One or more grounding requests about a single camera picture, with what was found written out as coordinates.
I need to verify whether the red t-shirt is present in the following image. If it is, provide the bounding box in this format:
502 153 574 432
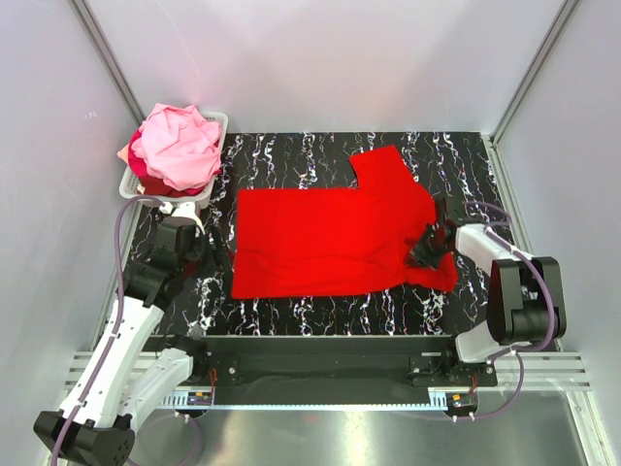
232 146 458 299

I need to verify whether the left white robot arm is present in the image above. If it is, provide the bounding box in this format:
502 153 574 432
33 217 231 465

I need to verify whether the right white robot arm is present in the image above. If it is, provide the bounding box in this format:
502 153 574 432
408 197 567 385

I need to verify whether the white plastic laundry basket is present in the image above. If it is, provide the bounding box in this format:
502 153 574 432
118 111 229 211

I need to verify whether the pink t-shirt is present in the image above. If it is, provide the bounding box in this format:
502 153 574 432
131 103 221 191

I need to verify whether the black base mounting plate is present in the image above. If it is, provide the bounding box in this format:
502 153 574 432
145 334 501 407

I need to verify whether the peach garment in basket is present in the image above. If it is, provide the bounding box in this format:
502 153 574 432
117 145 129 165

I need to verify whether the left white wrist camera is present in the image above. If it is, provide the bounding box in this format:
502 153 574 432
159 201 205 234

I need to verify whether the aluminium frame rail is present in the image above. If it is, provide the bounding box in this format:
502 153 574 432
62 351 593 392

